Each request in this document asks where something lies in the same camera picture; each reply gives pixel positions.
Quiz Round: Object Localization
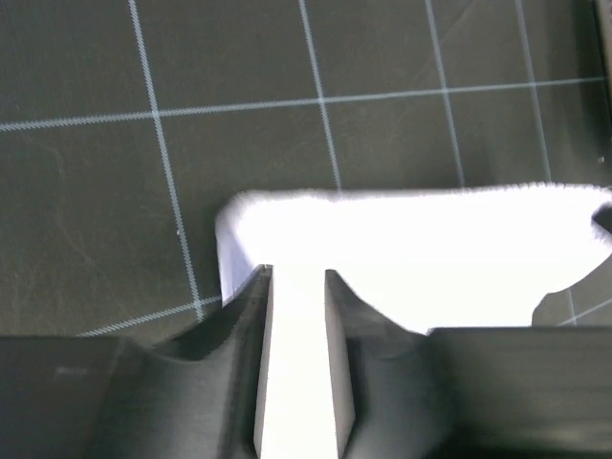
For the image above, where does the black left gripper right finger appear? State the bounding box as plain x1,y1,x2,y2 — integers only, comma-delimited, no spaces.
326,271,611,458

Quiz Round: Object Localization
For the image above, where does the black grid cutting mat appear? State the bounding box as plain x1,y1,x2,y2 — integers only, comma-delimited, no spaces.
1,1,611,340

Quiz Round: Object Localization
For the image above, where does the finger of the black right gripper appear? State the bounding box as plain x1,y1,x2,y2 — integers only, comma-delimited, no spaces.
591,203,612,237

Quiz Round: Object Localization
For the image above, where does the white towel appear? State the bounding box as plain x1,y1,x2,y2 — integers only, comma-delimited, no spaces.
215,183,611,458

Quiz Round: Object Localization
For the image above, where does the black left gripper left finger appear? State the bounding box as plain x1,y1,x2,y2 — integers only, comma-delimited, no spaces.
1,267,272,458

